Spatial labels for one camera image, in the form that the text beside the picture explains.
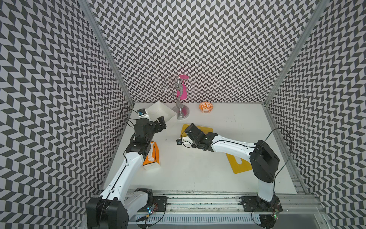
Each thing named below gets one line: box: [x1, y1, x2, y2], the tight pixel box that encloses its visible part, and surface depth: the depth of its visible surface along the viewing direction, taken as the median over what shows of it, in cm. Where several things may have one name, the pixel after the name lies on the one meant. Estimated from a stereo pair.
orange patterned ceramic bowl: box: [198, 101, 214, 114], surface depth 117 cm
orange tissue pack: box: [142, 140, 161, 166], surface depth 83 cm
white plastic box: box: [145, 101, 177, 128], surface depth 108 cm
